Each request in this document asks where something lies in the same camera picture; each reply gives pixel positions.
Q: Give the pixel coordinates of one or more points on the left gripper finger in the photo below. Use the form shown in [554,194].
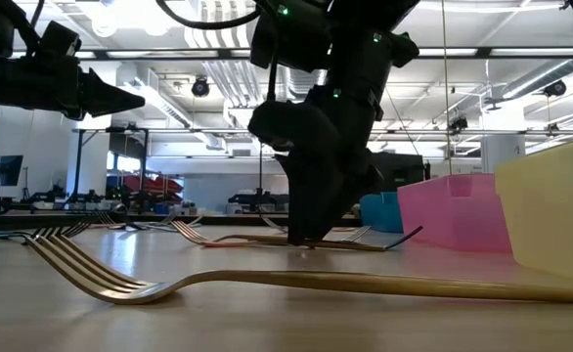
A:
[103,98]

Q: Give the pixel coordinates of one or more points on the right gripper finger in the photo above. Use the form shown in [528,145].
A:
[316,210]

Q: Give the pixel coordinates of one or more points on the gold metal fork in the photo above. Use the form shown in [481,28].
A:
[262,238]
[316,281]

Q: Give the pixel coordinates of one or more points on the black background robot arm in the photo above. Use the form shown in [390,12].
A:
[257,199]

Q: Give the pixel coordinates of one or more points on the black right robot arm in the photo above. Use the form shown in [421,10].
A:
[360,58]

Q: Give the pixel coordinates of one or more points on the black computer monitor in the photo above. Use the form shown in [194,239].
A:
[404,171]

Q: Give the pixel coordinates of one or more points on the blue plastic bin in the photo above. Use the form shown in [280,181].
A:
[382,212]

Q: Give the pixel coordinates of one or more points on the monitor with blue screen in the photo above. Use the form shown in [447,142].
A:
[3,170]

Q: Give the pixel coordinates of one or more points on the black ceiling spotlight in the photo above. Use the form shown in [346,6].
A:
[200,88]
[555,88]

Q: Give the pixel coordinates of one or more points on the thin vertical pole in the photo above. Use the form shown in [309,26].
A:
[446,122]

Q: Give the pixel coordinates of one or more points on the red background machine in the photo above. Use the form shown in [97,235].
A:
[149,186]

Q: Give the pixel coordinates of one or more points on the black ceiling device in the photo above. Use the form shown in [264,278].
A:
[458,124]

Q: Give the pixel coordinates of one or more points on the pink plastic bin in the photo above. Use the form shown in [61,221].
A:
[453,215]

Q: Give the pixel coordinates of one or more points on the yellow plastic bin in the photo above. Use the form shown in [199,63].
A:
[550,210]

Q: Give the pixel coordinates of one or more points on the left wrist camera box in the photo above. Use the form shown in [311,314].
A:
[59,41]

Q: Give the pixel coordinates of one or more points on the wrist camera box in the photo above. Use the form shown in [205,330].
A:
[277,124]
[59,41]

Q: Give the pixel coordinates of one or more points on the black background rig frame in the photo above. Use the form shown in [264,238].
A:
[77,161]

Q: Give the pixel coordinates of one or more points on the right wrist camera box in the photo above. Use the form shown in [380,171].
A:
[277,124]

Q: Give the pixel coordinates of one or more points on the silver ventilation duct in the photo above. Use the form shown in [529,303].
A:
[301,80]

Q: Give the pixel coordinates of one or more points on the black overhead frame beam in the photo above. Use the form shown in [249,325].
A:
[484,52]

